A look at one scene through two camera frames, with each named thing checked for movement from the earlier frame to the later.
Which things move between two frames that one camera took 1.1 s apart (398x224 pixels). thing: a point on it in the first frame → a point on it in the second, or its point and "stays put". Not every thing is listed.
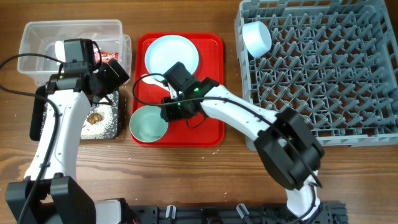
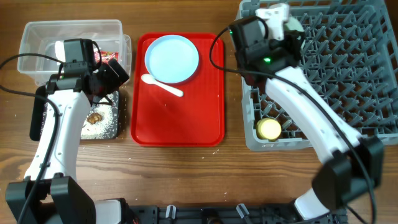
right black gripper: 169,115 → 292,41
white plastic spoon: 154,80 stays put
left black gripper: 114,81 stays put
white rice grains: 107,106 stays put
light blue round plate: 165,51 stays put
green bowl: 147,124 → 293,24
